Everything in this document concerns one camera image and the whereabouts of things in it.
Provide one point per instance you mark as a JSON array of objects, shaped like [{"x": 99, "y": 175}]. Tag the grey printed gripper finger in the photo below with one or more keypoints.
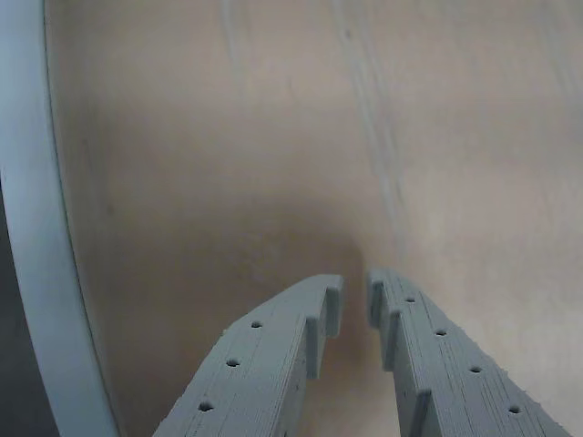
[
  {"x": 455, "y": 387},
  {"x": 255, "y": 373}
]

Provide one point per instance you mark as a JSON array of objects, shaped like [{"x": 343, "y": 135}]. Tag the white table rim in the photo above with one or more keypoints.
[{"x": 32, "y": 182}]

